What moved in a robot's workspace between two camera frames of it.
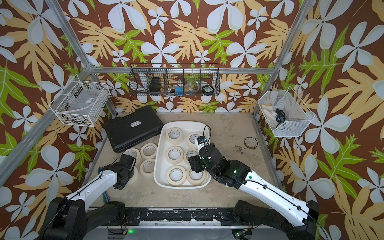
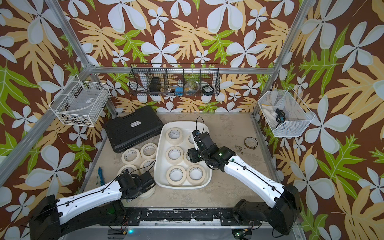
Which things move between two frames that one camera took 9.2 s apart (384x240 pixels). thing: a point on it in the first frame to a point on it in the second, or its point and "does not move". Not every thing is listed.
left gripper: (123, 185) to (133, 198)
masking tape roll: (174, 136) does not move
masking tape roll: (191, 139) does not move
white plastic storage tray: (173, 143) does not move
